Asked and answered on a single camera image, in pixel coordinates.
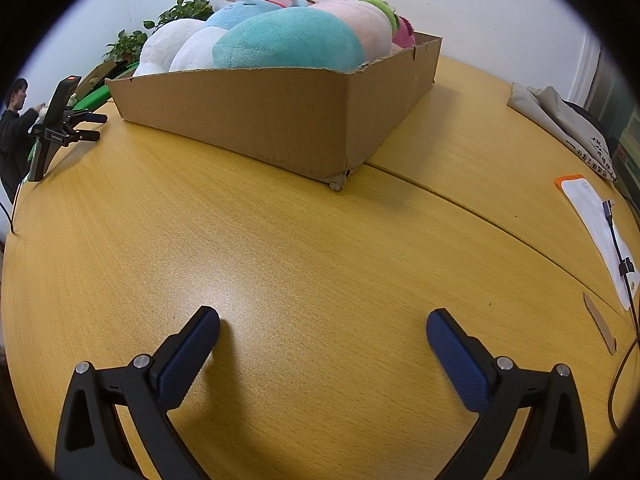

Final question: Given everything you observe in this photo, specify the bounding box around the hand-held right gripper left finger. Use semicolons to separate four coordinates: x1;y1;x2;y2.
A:
54;305;221;480

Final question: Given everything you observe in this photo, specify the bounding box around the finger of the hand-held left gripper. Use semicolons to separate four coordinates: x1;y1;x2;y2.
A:
62;111;108;126
65;129;101;147

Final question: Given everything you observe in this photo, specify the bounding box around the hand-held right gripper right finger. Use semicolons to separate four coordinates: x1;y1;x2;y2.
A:
426;309;588;480

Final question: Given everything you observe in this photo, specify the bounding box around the white panda plush toy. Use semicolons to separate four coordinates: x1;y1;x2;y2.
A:
132;19;207;78

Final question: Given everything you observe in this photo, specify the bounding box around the brown cardboard box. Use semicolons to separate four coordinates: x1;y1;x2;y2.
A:
105;31;444;192

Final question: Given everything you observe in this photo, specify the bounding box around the blue cat plush toy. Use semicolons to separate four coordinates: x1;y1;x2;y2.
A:
169;0;315;72

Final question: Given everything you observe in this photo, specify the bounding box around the pig plush toy teal body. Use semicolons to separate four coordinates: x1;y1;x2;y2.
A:
212;0;401;72

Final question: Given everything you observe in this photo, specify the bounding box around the green board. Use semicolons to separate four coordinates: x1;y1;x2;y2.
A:
64;82;112;112

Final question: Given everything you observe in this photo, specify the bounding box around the brown cardboard piece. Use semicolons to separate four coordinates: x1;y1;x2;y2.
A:
77;60;117;92

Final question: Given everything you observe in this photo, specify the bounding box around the green potted plant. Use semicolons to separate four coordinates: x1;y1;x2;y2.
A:
104;30;148;65
142;0;216;31

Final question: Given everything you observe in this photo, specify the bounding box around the small cardboard strip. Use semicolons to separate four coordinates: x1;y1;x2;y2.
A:
582;292;619;356

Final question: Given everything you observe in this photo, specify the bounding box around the white paper sheet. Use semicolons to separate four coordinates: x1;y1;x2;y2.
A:
554;174;640;311

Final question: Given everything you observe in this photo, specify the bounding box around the grey cloth bag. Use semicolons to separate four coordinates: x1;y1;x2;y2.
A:
507;82;613;173

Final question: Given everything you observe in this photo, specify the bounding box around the thin black cable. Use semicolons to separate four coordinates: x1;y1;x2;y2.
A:
7;180;25;235

